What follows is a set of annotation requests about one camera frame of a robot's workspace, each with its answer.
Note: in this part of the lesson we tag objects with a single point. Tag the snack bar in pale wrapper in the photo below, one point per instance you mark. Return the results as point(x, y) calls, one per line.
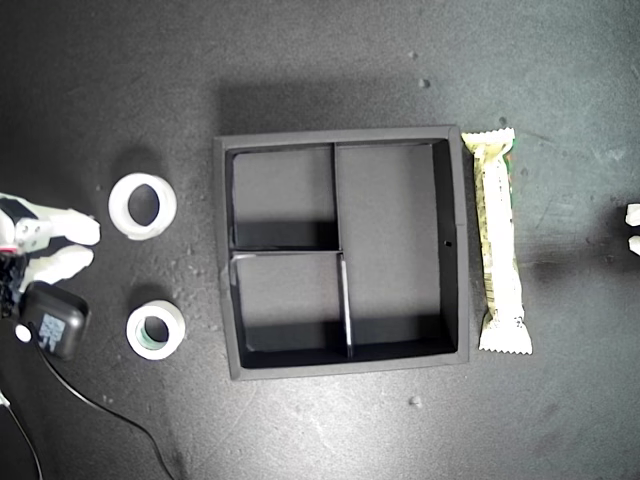
point(497, 240)

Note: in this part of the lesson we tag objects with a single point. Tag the small black camera box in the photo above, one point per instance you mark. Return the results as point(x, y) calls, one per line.
point(70, 310)

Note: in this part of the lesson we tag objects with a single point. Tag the black compartment tray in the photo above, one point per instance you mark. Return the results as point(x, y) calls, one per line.
point(390, 250)

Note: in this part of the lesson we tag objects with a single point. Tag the large white tape roll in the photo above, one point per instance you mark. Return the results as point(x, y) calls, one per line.
point(117, 210)

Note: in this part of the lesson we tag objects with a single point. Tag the white tape roll green core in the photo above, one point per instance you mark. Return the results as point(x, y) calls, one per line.
point(178, 325)

